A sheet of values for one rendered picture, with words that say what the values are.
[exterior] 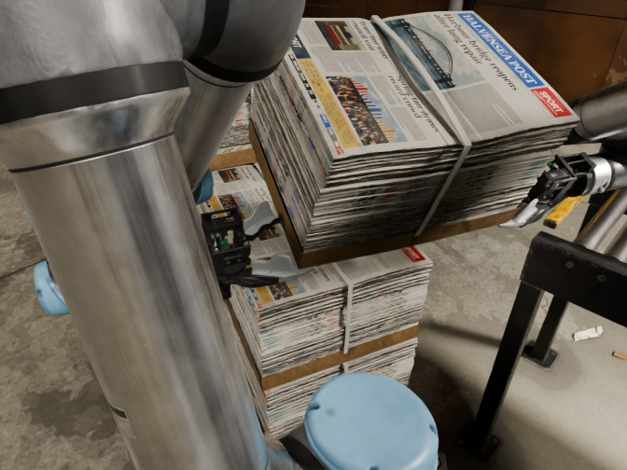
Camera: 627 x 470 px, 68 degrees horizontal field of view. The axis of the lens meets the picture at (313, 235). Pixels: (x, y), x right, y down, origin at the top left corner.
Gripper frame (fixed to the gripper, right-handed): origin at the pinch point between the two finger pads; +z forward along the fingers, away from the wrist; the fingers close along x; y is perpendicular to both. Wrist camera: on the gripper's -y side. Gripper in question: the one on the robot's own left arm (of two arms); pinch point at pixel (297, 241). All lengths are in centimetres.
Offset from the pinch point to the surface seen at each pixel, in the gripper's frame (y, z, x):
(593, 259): -15, 65, -12
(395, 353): -39.4, 24.5, -10.9
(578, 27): -105, 306, 196
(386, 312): -26.1, 20.9, -5.8
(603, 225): -19, 78, -3
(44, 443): -111, -69, 16
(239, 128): -25, 6, 54
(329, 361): -34.1, 7.8, -9.5
